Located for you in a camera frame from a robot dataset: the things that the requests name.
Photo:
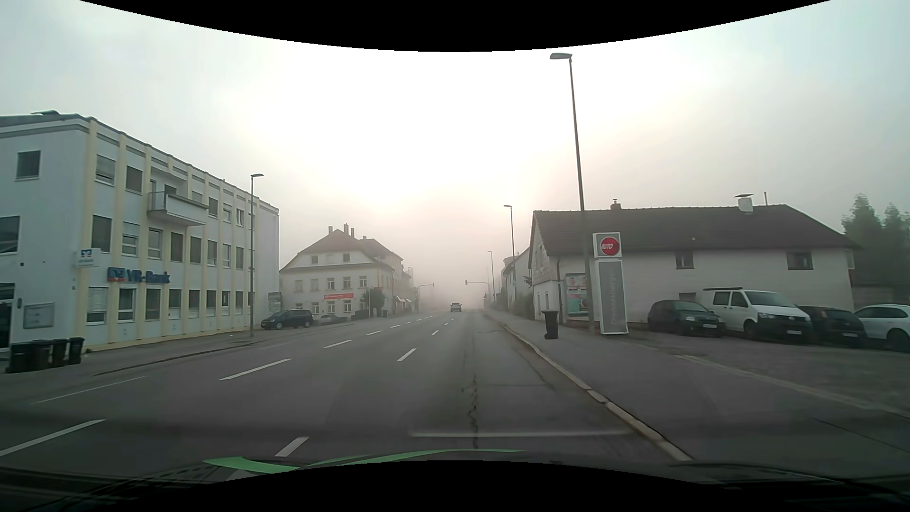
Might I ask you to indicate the cream house with hipped roof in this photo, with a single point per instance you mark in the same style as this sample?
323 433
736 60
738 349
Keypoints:
334 281

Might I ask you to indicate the grey asphalt road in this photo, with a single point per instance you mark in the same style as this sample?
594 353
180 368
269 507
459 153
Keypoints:
441 384

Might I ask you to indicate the white house with dark roof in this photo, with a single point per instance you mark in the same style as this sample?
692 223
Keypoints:
711 274

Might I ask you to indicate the silver parked car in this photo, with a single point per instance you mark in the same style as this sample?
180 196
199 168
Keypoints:
328 319

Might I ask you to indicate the small tree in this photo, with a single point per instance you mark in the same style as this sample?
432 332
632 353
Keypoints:
372 298

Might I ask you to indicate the traffic light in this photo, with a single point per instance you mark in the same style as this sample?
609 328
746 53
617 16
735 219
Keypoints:
424 290
478 283

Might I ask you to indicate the dark trees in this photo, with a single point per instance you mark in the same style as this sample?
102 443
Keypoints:
878 242

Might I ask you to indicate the tall grey lamp post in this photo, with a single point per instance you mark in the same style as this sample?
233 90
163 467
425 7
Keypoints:
577 185

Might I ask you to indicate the white parked car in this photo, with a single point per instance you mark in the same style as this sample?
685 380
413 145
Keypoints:
887 323

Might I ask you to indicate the white van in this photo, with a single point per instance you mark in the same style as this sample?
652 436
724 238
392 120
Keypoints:
761 313

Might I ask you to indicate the dark blue parked car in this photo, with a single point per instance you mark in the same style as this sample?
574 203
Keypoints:
287 318

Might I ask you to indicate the car's own bonnet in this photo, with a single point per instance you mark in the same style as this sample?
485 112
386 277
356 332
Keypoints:
370 476

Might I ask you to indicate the black parked car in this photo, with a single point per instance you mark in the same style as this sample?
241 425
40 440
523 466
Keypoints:
684 317

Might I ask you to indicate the large white office building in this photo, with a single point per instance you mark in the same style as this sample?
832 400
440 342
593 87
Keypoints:
106 234

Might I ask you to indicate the tall sign pylon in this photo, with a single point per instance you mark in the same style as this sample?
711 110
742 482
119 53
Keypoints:
609 284

